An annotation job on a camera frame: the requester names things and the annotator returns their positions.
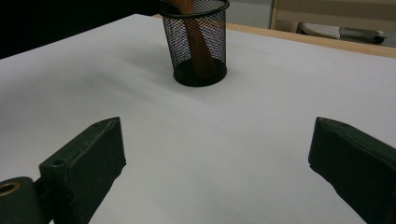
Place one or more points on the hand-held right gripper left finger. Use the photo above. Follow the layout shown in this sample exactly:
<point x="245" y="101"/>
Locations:
<point x="90" y="158"/>

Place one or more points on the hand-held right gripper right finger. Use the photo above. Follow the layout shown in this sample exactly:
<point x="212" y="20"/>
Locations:
<point x="358" y="161"/>

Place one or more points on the black mesh pen cup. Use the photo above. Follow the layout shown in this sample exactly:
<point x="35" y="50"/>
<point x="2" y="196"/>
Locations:
<point x="214" y="74"/>

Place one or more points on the brown wooden hairbrush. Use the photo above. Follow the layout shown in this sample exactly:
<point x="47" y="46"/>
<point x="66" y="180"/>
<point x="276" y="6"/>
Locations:
<point x="199" y="46"/>

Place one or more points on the white table sheet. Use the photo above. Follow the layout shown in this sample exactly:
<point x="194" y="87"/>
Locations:
<point x="218" y="140"/>

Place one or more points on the wooden table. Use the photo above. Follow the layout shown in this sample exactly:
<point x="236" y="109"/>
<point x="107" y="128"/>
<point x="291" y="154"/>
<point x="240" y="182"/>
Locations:
<point x="311" y="39"/>

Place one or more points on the grey chair base with caster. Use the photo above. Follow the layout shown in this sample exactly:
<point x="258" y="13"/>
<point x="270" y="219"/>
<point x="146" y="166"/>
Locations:
<point x="327" y="31"/>

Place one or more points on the light wooden desk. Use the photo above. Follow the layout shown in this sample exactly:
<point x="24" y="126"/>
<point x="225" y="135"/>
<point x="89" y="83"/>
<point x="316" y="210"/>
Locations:
<point x="336" y="11"/>

